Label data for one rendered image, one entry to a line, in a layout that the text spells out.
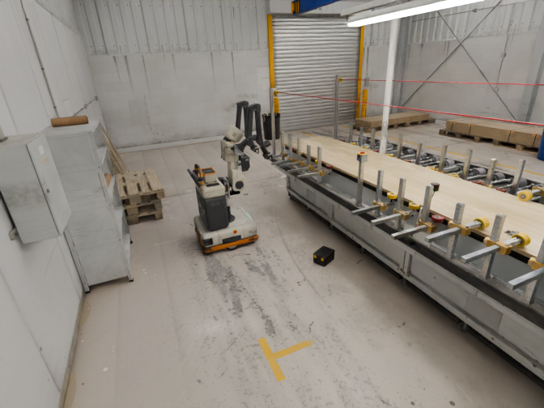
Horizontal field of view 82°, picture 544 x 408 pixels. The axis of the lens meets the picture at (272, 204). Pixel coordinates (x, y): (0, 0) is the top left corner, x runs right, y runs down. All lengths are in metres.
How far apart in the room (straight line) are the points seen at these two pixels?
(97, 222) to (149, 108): 6.44
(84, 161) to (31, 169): 0.93
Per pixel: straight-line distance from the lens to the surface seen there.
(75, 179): 3.22
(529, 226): 2.76
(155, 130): 9.55
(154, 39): 9.52
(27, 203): 2.36
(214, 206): 3.53
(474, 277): 2.41
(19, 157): 2.29
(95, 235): 3.40
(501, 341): 2.85
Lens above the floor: 1.98
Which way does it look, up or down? 24 degrees down
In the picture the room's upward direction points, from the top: 3 degrees counter-clockwise
